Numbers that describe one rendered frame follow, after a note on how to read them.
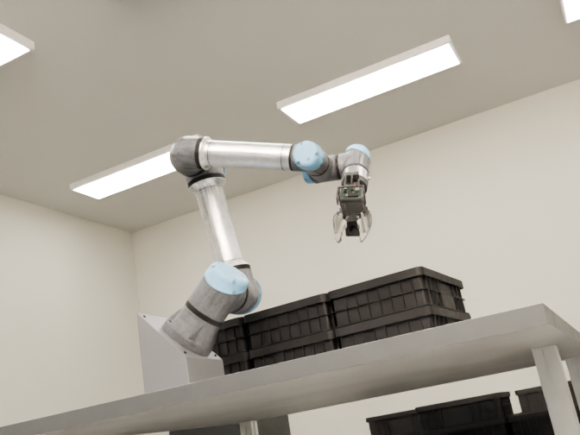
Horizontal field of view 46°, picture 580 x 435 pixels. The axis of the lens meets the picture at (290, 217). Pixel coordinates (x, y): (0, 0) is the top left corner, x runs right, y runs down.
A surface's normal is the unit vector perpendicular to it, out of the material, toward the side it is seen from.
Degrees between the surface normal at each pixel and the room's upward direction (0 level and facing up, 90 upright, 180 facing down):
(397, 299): 90
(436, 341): 90
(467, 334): 90
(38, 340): 90
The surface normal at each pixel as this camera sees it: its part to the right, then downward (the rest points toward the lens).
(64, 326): 0.88, -0.28
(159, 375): -0.39, -0.22
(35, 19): 0.17, 0.94
